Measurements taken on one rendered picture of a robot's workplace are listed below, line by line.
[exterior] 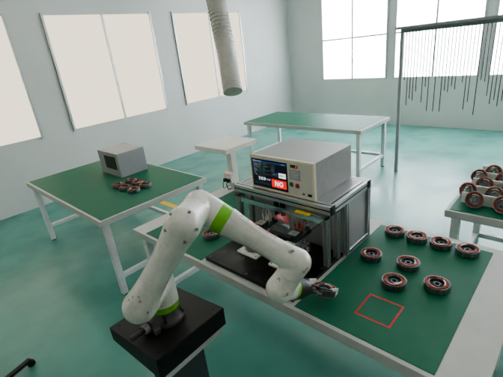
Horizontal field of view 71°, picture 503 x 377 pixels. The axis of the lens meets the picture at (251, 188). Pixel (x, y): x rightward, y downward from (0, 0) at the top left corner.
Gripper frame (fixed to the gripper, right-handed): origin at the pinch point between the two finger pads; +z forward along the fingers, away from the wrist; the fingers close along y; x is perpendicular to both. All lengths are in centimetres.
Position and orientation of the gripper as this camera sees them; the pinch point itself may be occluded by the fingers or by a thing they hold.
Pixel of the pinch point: (324, 286)
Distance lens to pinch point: 171.9
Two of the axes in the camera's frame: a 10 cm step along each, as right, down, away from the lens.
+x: 2.7, -9.6, -0.1
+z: 6.5, 1.8, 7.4
